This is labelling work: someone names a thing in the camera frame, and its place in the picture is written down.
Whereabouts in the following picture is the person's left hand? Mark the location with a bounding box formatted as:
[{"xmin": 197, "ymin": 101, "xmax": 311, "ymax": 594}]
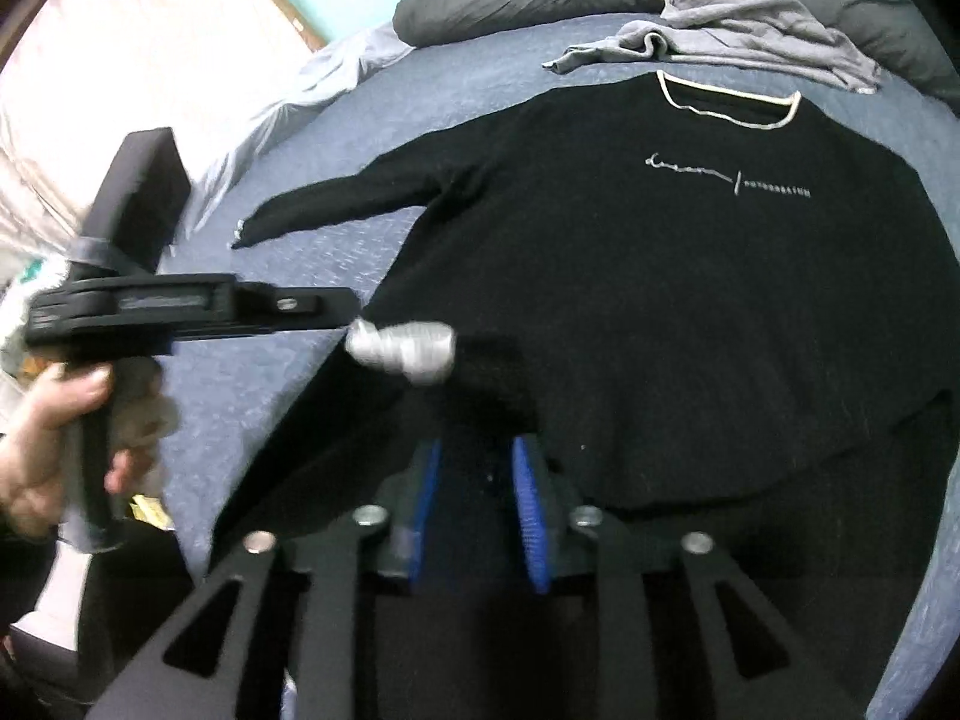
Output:
[{"xmin": 0, "ymin": 364, "xmax": 155, "ymax": 541}]

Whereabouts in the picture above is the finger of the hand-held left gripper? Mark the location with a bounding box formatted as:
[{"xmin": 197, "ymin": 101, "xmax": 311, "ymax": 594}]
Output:
[{"xmin": 232, "ymin": 285, "xmax": 361, "ymax": 335}]

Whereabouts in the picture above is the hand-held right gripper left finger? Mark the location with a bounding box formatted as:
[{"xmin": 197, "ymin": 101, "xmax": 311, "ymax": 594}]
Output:
[{"xmin": 109, "ymin": 439, "xmax": 443, "ymax": 720}]

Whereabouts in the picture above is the light grey blanket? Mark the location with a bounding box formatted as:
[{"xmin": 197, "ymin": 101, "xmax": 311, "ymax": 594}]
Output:
[{"xmin": 176, "ymin": 22, "xmax": 413, "ymax": 241}]

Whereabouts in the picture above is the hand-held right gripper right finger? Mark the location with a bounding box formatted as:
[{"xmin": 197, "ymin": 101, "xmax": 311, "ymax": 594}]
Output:
[{"xmin": 510, "ymin": 435, "xmax": 875, "ymax": 720}]

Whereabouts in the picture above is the bed with blue patterned sheet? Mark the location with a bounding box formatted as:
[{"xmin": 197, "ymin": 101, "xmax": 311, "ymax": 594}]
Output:
[{"xmin": 150, "ymin": 7, "xmax": 960, "ymax": 720}]

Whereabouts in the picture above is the grey hoodie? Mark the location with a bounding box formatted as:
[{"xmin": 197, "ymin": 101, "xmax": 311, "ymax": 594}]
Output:
[{"xmin": 541, "ymin": 0, "xmax": 884, "ymax": 95}]

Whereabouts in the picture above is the pink curtain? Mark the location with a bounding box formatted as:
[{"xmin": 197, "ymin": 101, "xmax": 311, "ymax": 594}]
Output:
[{"xmin": 0, "ymin": 0, "xmax": 316, "ymax": 286}]

